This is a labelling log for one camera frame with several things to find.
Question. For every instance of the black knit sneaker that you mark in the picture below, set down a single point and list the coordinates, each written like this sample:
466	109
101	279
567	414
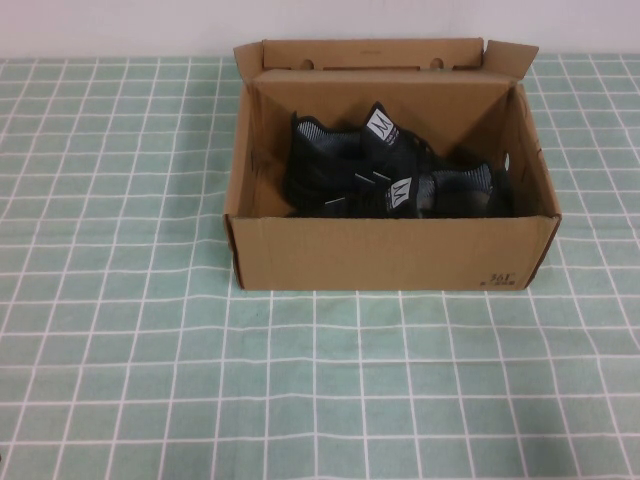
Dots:
325	150
460	195

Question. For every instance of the brown cardboard shoe box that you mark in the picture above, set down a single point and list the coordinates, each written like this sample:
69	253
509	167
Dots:
380	250

